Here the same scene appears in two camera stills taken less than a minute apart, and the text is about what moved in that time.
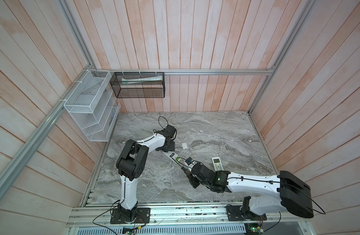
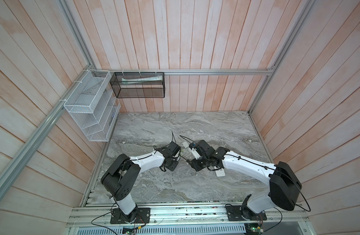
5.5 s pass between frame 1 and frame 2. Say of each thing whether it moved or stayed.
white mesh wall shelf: stayed
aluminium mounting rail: stayed
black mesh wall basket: stayed
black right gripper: moved
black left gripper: moved
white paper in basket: stayed
